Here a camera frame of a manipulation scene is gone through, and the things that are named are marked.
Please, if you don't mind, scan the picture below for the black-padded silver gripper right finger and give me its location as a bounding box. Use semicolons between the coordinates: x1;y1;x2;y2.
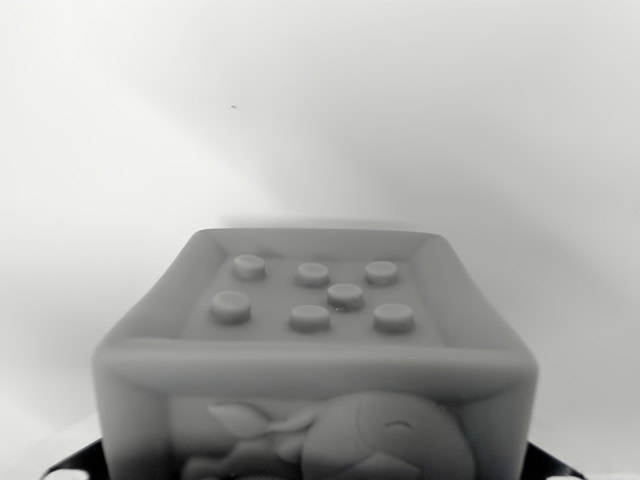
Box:
526;439;585;480

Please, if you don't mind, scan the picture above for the grey rubber embossed cube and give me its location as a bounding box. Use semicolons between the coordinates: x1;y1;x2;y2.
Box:
91;227;540;480

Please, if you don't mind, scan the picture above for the black-padded silver gripper left finger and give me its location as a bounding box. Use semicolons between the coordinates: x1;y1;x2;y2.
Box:
42;437;104;480

